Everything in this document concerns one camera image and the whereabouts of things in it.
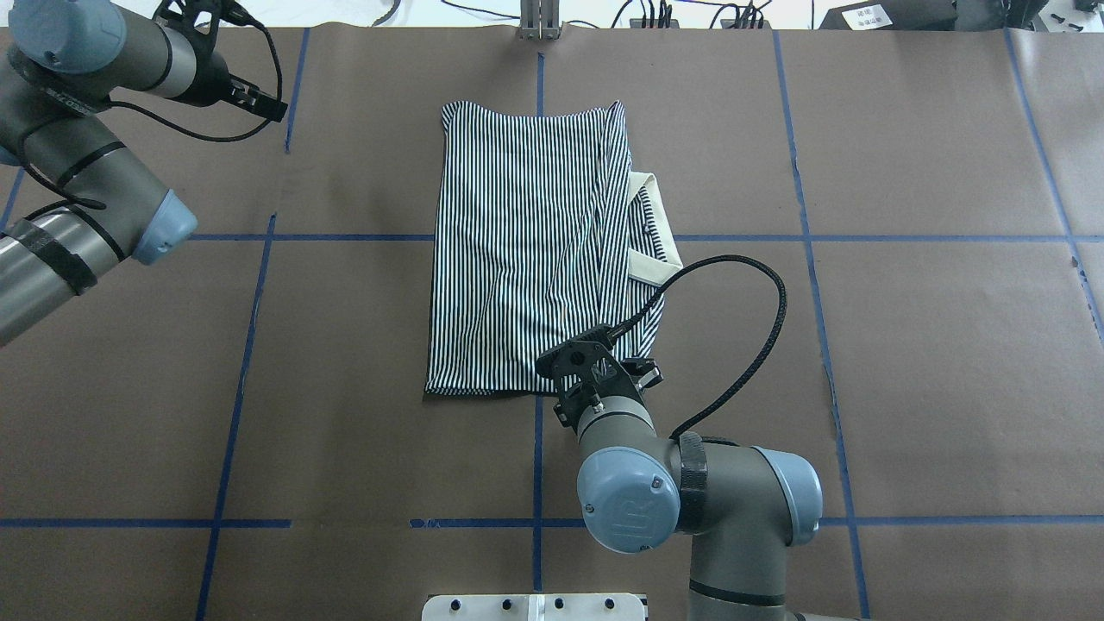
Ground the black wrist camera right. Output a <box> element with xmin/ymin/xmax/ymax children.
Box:
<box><xmin>537</xmin><ymin>323</ymin><xmax>623</xmax><ymax>379</ymax></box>

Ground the aluminium frame post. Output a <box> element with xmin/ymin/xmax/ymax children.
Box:
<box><xmin>517</xmin><ymin>0</ymin><xmax>562</xmax><ymax>41</ymax></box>

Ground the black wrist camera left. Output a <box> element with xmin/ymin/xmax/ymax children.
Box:
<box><xmin>151</xmin><ymin>1</ymin><xmax>236</xmax><ymax>41</ymax></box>

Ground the black camera cable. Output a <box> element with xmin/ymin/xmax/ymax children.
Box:
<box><xmin>17</xmin><ymin>9</ymin><xmax>284</xmax><ymax>212</ymax></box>
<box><xmin>608</xmin><ymin>254</ymin><xmax>787</xmax><ymax>441</ymax></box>

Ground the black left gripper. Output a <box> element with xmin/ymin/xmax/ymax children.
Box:
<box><xmin>204</xmin><ymin>60</ymin><xmax>289</xmax><ymax>122</ymax></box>

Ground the black camera cable right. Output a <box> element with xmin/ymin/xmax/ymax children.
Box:
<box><xmin>608</xmin><ymin>254</ymin><xmax>787</xmax><ymax>441</ymax></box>

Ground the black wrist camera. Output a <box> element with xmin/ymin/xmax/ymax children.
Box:
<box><xmin>537</xmin><ymin>323</ymin><xmax>623</xmax><ymax>379</ymax></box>
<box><xmin>151</xmin><ymin>1</ymin><xmax>236</xmax><ymax>41</ymax></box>

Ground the brown paper table cover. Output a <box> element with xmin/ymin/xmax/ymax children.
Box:
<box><xmin>3</xmin><ymin>24</ymin><xmax>1101</xmax><ymax>620</ymax></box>

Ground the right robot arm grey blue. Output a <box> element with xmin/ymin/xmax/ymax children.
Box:
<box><xmin>539</xmin><ymin>359</ymin><xmax>824</xmax><ymax>620</ymax></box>

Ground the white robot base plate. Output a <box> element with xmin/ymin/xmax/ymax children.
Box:
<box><xmin>421</xmin><ymin>593</ymin><xmax>649</xmax><ymax>620</ymax></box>

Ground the black camera cable left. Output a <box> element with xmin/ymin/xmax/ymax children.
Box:
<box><xmin>17</xmin><ymin>9</ymin><xmax>284</xmax><ymax>212</ymax></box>

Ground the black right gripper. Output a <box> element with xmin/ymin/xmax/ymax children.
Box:
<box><xmin>552</xmin><ymin>362</ymin><xmax>665</xmax><ymax>428</ymax></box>

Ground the navy white striped polo shirt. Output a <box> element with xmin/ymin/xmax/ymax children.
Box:
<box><xmin>425</xmin><ymin>101</ymin><xmax>683</xmax><ymax>397</ymax></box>

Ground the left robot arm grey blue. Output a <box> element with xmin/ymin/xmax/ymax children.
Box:
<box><xmin>1</xmin><ymin>1</ymin><xmax>288</xmax><ymax>343</ymax></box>

